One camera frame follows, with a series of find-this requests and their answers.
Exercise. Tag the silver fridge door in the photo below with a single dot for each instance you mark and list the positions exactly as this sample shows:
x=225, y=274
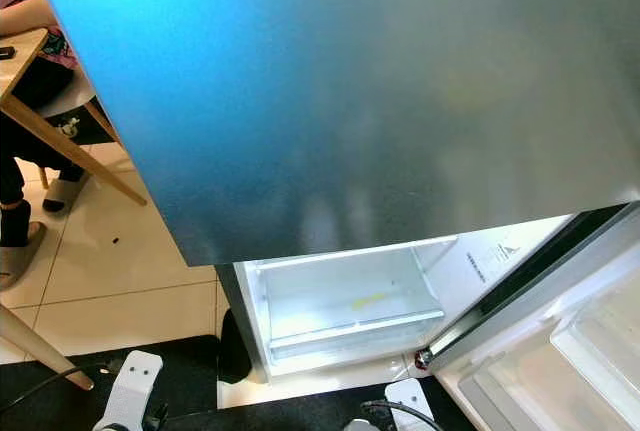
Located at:
x=310, y=81
x=540, y=371

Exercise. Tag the clear fridge crisper drawer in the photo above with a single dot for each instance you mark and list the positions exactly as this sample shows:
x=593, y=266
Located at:
x=340, y=301

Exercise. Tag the white fridge label sticker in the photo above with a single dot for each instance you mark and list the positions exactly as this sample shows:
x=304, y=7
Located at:
x=502, y=254

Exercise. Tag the grey slipper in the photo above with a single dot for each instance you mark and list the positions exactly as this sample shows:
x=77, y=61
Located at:
x=65, y=194
x=20, y=256

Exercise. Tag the white chair with wooden legs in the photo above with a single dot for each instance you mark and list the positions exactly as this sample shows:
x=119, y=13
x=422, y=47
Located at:
x=65, y=101

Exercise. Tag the person in pink shirt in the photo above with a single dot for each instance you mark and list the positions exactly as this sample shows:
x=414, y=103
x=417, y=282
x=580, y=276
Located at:
x=30, y=81

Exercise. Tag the black foam floor mat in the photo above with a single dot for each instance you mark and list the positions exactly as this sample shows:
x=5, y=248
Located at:
x=102, y=129

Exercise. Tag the wooden table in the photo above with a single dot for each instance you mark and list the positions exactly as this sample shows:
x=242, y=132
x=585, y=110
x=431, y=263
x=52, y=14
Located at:
x=20, y=71

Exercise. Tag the black phone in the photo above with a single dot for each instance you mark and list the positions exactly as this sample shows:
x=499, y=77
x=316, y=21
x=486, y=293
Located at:
x=7, y=52

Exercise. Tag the black rounded floor stopper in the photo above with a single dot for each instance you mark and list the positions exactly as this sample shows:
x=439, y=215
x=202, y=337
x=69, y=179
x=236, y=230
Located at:
x=232, y=351

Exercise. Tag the dark carpet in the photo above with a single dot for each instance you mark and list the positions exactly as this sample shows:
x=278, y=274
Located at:
x=260, y=416

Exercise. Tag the grey robot right leg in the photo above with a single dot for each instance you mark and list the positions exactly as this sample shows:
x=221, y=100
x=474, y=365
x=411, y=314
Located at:
x=362, y=425

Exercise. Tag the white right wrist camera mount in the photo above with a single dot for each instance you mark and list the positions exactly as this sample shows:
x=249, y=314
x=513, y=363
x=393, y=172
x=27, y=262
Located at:
x=410, y=406

